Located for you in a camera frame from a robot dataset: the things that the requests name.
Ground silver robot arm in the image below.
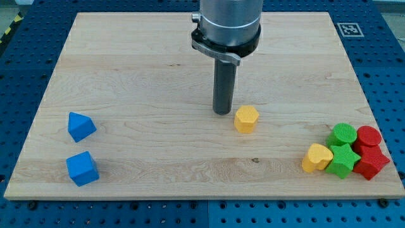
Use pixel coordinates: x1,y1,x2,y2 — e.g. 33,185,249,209
191,0,264,115

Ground blue cube block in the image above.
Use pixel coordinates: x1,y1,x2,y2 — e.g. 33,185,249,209
66,151,99,187

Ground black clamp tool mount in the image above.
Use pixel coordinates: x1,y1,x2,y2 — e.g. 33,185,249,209
191,25,261,66

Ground yellow heart block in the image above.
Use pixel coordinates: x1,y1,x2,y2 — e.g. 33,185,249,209
301,143,333,173

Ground wooden board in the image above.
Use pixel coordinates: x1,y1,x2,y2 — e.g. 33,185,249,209
4,12,404,201

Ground yellow hexagon block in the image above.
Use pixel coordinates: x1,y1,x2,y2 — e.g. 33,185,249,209
234,105,259,134

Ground red star block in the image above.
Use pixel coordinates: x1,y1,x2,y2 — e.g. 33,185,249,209
352,146,390,180

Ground blue triangle block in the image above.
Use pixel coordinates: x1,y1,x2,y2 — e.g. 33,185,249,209
68,112,97,143

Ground green circle block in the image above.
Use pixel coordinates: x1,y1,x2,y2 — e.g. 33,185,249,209
326,123,358,147

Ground red circle block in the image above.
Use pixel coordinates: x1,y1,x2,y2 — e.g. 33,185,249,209
352,125,382,153

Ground green star block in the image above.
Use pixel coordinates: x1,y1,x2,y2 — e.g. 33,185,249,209
325,144,361,179

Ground white fiducial marker tag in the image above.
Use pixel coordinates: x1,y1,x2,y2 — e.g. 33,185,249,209
337,22,364,37

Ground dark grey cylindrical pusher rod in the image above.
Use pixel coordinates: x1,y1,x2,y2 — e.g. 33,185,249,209
213,59,237,115

